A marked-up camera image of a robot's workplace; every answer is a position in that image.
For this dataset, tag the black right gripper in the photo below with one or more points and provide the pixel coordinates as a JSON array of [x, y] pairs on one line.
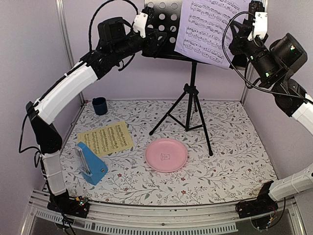
[[235, 47]]

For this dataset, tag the pink plate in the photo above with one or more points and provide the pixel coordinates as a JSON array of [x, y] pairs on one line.
[[166, 155]]

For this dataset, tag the right aluminium frame post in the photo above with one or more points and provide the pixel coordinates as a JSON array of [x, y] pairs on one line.
[[250, 70]]

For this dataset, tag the black music stand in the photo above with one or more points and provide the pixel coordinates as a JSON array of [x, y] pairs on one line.
[[167, 20]]

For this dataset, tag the floral table mat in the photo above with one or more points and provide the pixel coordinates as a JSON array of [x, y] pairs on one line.
[[228, 163]]

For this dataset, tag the purple sheet music page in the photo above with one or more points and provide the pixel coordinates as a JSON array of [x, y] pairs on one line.
[[201, 27]]

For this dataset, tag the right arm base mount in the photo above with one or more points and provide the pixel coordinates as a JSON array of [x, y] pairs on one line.
[[259, 206]]

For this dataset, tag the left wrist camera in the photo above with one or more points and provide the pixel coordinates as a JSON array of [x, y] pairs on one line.
[[142, 19]]

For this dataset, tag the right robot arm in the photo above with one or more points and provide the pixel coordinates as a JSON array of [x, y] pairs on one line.
[[275, 66]]

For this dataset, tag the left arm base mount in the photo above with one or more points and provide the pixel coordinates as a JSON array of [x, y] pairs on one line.
[[63, 203]]

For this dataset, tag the blue metronome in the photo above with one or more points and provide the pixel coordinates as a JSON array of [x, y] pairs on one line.
[[92, 167]]

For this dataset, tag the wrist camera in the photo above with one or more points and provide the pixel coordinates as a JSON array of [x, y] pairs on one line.
[[259, 21], [142, 19]]

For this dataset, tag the yellow sheet music page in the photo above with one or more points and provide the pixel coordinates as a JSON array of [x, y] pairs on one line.
[[107, 140]]

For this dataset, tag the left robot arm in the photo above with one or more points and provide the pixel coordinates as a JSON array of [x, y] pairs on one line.
[[118, 40]]

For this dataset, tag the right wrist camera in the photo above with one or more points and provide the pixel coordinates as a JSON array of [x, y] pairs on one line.
[[259, 21]]

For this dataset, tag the aluminium front rail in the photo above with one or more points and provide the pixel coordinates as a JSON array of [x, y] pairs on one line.
[[215, 219]]

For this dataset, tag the dark blue cup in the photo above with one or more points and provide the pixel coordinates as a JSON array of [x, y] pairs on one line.
[[100, 106]]

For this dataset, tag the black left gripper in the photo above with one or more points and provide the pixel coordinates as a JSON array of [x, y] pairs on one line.
[[153, 45]]

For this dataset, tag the left aluminium frame post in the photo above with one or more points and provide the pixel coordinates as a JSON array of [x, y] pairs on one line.
[[64, 31]]

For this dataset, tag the aluminium frame post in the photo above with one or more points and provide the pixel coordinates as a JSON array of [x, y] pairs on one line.
[[64, 31], [250, 70]]

